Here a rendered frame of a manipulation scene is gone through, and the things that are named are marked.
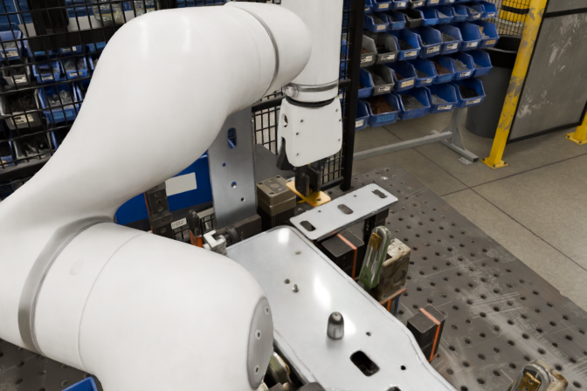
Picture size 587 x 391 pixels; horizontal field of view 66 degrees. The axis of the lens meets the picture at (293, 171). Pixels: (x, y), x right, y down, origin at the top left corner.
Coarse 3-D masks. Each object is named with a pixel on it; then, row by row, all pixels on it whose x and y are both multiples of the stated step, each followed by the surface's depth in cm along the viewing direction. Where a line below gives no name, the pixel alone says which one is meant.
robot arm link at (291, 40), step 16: (256, 16) 39; (272, 16) 42; (288, 16) 46; (272, 32) 40; (288, 32) 43; (304, 32) 48; (288, 48) 42; (304, 48) 47; (288, 64) 43; (304, 64) 49; (272, 80) 40; (288, 80) 47
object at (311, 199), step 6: (288, 186) 79; (312, 186) 78; (294, 192) 78; (312, 192) 77; (318, 192) 78; (306, 198) 76; (312, 198) 76; (318, 198) 76; (324, 198) 76; (312, 204) 75; (318, 204) 75
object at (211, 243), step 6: (228, 228) 74; (210, 234) 74; (216, 234) 74; (228, 234) 74; (234, 234) 74; (204, 240) 73; (210, 240) 72; (216, 240) 74; (222, 240) 72; (228, 240) 74; (234, 240) 74; (204, 246) 72; (210, 246) 72; (216, 246) 71; (222, 246) 72; (216, 252) 72; (222, 252) 73
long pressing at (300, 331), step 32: (256, 256) 101; (288, 256) 101; (320, 256) 101; (288, 288) 92; (320, 288) 92; (352, 288) 92; (288, 320) 85; (320, 320) 85; (352, 320) 85; (384, 320) 85; (288, 352) 79; (320, 352) 79; (352, 352) 80; (384, 352) 79; (416, 352) 80; (352, 384) 74; (384, 384) 74; (416, 384) 74; (448, 384) 75
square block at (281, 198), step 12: (276, 180) 116; (264, 192) 112; (276, 192) 111; (288, 192) 113; (264, 204) 114; (276, 204) 112; (288, 204) 115; (264, 216) 117; (276, 216) 114; (288, 216) 117; (264, 228) 119
